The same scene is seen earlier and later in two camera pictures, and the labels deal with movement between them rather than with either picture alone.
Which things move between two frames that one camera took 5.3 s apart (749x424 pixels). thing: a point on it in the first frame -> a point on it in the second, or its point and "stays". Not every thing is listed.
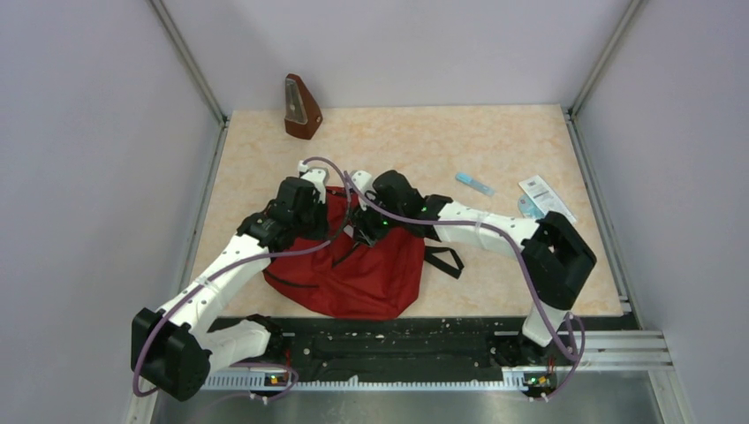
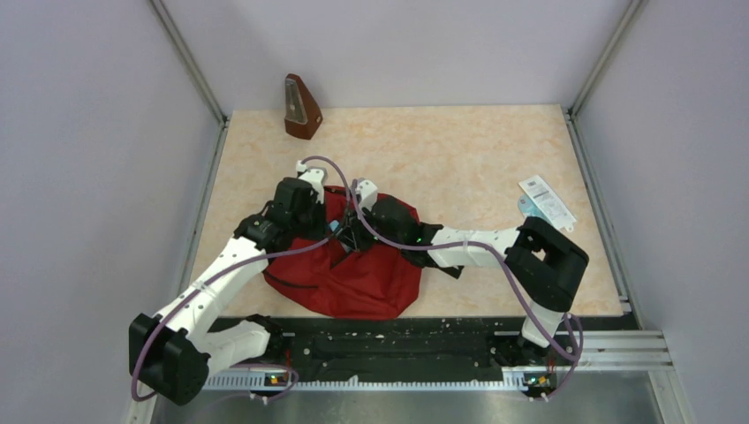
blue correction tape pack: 527,209 stays
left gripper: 320,231 stays
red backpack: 382,280 stays
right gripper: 365,230 -> 353,233
